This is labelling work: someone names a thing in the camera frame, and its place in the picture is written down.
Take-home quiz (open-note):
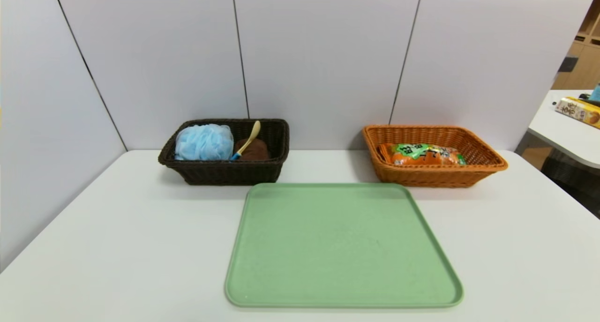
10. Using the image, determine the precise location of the brown towel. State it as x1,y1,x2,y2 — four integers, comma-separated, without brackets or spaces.
233,138,270,162

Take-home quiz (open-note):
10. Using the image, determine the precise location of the yellow spoon with blue handle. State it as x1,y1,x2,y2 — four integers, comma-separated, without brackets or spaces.
229,120,261,162

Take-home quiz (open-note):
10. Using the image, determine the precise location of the light blue mesh bath pouf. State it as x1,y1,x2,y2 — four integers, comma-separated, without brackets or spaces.
174,123,234,161

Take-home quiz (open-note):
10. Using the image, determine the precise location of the orange snack bag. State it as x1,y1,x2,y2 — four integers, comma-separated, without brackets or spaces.
379,142,468,166

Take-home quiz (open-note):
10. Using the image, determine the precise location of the dark brown wicker basket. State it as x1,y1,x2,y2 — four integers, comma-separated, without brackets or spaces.
158,119,290,186

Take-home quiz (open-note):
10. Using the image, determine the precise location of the orange wicker basket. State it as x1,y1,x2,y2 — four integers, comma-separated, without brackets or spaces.
362,125,509,188

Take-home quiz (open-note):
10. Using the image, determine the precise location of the light green plastic tray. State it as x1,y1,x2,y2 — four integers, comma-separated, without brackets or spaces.
224,183,465,308

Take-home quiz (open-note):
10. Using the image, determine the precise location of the white side table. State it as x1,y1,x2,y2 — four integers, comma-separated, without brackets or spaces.
528,89,600,169

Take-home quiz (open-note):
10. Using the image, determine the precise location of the dark woven chair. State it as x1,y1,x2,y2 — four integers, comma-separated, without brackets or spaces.
541,149,600,218

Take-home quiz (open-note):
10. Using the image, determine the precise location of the yellow printed carton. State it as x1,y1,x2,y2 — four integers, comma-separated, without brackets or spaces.
555,96,600,129

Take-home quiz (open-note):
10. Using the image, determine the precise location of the wooden shelf unit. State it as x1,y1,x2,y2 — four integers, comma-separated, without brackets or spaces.
552,0,600,90

